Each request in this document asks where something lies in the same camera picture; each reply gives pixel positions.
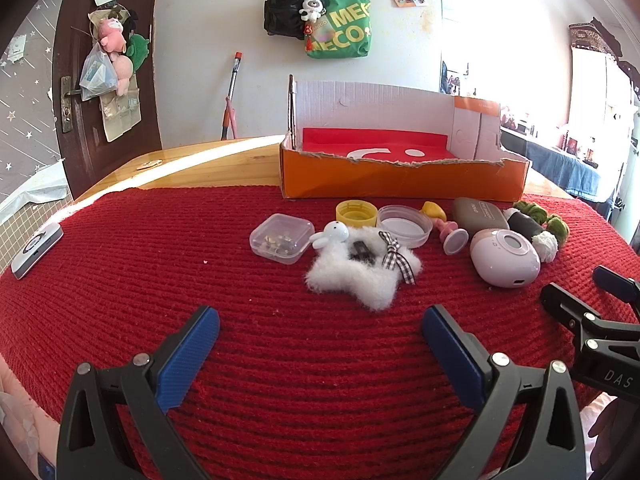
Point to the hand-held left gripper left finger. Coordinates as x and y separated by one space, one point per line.
190 350

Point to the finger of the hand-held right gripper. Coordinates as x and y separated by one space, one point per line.
617 284
562 302

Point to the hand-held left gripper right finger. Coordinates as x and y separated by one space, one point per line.
452 355

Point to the pink oval device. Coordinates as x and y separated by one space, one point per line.
500 260

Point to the black and white roll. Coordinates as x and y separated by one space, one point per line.
527 225

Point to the green moss ball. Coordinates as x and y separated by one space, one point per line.
535 210

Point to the pink and yellow toy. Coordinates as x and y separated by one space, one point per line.
452 240

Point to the grey-brown case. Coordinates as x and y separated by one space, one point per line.
477 215

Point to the white fluffy star plush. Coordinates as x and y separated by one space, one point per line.
350 280

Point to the clear round lid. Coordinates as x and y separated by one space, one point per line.
405 227

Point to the small clear plastic box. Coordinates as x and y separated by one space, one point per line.
280 240

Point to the yellow bottle cap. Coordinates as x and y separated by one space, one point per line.
356 215

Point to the orange cardboard box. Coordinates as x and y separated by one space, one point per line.
400 180

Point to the person's right hand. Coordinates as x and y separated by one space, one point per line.
602 425

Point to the side table with dark cloth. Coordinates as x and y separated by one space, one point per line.
575 170

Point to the red knitted mat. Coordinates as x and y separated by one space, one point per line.
300 410

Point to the side table with clutter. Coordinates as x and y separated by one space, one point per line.
520 124

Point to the small white object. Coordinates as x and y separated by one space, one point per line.
149 164

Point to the pink cloth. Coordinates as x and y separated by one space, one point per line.
20 435

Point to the white plastic sheet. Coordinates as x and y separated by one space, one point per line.
45 185

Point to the dark brown door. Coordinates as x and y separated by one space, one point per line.
145 110

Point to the pink plush toys on door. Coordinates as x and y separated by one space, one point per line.
120 115

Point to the brown curtain valance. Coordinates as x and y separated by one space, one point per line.
587 40

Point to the clear plastic bag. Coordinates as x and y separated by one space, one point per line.
97 77

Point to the plain pink plush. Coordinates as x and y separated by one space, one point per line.
122 67

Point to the green plush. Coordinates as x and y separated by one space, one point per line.
137 47

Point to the pink plush with white face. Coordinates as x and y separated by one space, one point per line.
111 35

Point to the green tote bag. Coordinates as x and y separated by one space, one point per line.
345 35

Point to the red charm with iridescent tag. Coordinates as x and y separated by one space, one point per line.
325 34

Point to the black backpack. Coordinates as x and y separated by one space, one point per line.
282 10

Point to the wall mirror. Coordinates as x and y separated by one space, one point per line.
452 77

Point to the white wall switch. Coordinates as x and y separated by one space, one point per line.
17 49

